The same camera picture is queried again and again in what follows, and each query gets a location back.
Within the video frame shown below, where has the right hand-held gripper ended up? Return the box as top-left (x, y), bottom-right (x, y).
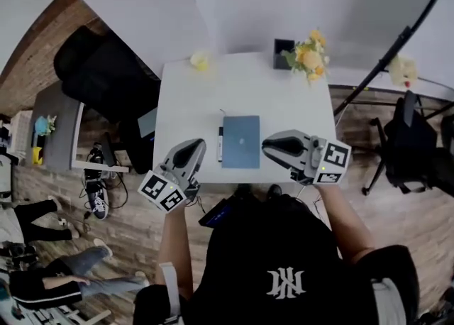
top-left (261, 128), bottom-right (353, 186)

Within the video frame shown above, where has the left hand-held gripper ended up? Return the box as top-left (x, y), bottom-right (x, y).
top-left (137, 138), bottom-right (208, 214)

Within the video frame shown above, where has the black white marker pen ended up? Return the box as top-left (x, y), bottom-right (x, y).
top-left (216, 126), bottom-right (226, 163)

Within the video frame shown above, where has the blue notebook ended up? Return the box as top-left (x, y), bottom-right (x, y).
top-left (218, 108), bottom-right (261, 170)

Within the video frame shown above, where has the black square pen holder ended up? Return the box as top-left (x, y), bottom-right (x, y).
top-left (273, 38), bottom-right (297, 70)

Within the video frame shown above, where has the person's right forearm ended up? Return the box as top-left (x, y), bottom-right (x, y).
top-left (313, 182), bottom-right (377, 265)

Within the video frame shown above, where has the person's left forearm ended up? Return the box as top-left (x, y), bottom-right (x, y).
top-left (155, 204), bottom-right (196, 300)

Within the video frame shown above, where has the white desk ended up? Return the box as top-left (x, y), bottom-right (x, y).
top-left (152, 51), bottom-right (338, 184)

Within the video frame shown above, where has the black mesh office chair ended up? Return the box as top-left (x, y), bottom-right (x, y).
top-left (361, 89), bottom-right (454, 197)

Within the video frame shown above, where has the black high-back office chair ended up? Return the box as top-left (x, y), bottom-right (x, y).
top-left (52, 25), bottom-right (162, 176)

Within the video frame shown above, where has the grey side desk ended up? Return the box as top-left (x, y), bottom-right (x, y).
top-left (31, 82), bottom-right (130, 174)

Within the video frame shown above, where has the person's black shoe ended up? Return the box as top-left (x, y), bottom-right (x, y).
top-left (265, 182), bottom-right (283, 199)
top-left (233, 182), bottom-right (255, 199)

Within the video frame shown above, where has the grey computer case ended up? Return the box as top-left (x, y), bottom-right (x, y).
top-left (137, 106), bottom-right (159, 139)

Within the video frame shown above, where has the black blue waist pack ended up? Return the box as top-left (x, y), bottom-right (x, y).
top-left (197, 193), bottom-right (237, 229)

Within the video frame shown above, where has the yellow flower bouquet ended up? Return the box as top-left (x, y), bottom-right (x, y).
top-left (281, 28), bottom-right (331, 84)

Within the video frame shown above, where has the navy white sneaker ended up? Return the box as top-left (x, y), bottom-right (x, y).
top-left (84, 188), bottom-right (111, 221)

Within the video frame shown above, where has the yellow paper cup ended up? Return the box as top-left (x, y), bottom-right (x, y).
top-left (189, 50), bottom-right (211, 72)

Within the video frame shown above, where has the person's black t-shirt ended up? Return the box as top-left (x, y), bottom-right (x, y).
top-left (133, 194), bottom-right (422, 325)

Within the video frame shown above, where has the white yellow plush toy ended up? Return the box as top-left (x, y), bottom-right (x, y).
top-left (387, 54), bottom-right (420, 89)

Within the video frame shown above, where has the blue plush toy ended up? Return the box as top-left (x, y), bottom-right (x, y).
top-left (33, 114), bottom-right (58, 138)

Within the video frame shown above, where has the white woven basket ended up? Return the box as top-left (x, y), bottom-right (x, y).
top-left (9, 110), bottom-right (35, 156)

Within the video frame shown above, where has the black device with cables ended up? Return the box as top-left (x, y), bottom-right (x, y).
top-left (84, 131), bottom-right (118, 180)

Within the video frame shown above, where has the white shoulder strap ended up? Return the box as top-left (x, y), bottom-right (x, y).
top-left (157, 262), bottom-right (182, 321)
top-left (370, 277), bottom-right (407, 325)

